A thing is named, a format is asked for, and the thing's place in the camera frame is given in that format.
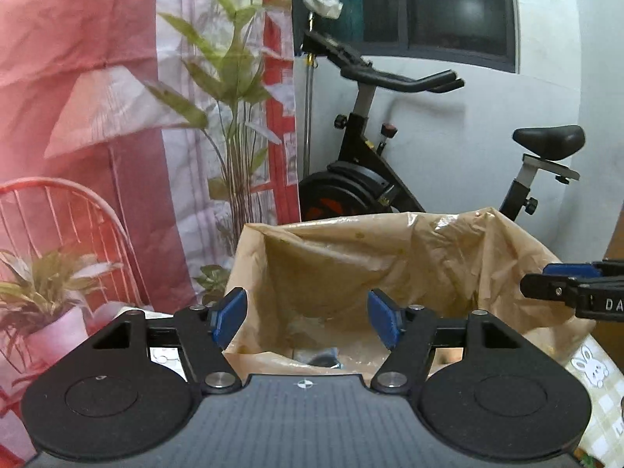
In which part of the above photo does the black exercise bike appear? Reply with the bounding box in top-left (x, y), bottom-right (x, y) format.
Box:
top-left (298, 31), bottom-right (586, 221)

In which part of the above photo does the cardboard box with plastic liner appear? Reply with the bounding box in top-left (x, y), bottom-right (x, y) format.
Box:
top-left (225, 208), bottom-right (594, 378)

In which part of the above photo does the printed room backdrop cloth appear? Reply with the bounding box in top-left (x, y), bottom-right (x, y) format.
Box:
top-left (1, 0), bottom-right (300, 467)

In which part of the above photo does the wooden door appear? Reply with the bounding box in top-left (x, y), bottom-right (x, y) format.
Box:
top-left (605, 226), bottom-right (624, 260)

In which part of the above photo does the checkered bunny tablecloth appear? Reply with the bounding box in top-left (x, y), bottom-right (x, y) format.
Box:
top-left (566, 335), bottom-right (624, 468)

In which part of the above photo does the dark window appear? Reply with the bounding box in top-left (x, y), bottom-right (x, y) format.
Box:
top-left (293, 0), bottom-right (517, 72)

